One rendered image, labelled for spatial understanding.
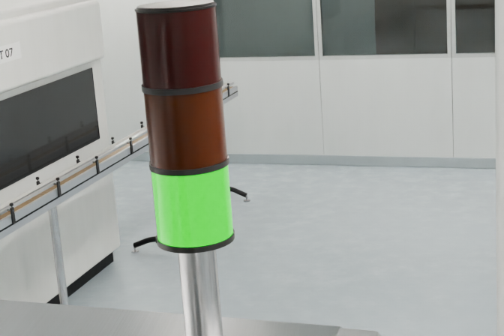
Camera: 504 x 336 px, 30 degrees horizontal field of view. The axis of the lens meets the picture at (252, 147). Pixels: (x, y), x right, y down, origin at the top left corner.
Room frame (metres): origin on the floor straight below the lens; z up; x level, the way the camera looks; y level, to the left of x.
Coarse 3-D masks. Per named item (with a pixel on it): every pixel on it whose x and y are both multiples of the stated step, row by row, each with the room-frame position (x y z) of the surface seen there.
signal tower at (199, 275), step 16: (192, 0) 0.59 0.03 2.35; (208, 0) 0.58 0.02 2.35; (224, 160) 0.57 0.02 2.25; (224, 240) 0.56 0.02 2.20; (192, 256) 0.56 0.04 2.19; (208, 256) 0.57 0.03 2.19; (192, 272) 0.56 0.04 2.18; (208, 272) 0.57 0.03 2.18; (192, 288) 0.57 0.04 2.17; (208, 288) 0.57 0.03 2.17; (192, 304) 0.57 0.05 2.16; (208, 304) 0.57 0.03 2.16; (192, 320) 0.57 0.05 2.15; (208, 320) 0.57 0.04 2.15
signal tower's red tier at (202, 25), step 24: (144, 24) 0.56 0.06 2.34; (168, 24) 0.55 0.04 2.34; (192, 24) 0.55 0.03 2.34; (216, 24) 0.57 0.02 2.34; (144, 48) 0.56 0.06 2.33; (168, 48) 0.55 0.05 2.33; (192, 48) 0.55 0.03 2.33; (216, 48) 0.57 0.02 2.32; (144, 72) 0.57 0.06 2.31; (168, 72) 0.55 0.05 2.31; (192, 72) 0.55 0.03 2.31; (216, 72) 0.57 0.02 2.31
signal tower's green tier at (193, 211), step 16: (160, 176) 0.56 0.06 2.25; (176, 176) 0.55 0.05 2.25; (192, 176) 0.55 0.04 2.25; (208, 176) 0.56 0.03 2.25; (224, 176) 0.57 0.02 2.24; (160, 192) 0.56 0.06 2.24; (176, 192) 0.55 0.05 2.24; (192, 192) 0.55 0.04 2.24; (208, 192) 0.56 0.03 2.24; (224, 192) 0.56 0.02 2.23; (160, 208) 0.56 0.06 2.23; (176, 208) 0.55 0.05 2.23; (192, 208) 0.55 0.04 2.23; (208, 208) 0.56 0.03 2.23; (224, 208) 0.56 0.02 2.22; (160, 224) 0.56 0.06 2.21; (176, 224) 0.55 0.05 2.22; (192, 224) 0.55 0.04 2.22; (208, 224) 0.55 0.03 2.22; (224, 224) 0.56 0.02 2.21; (160, 240) 0.57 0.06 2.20; (176, 240) 0.55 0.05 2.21; (192, 240) 0.55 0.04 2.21; (208, 240) 0.55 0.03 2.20
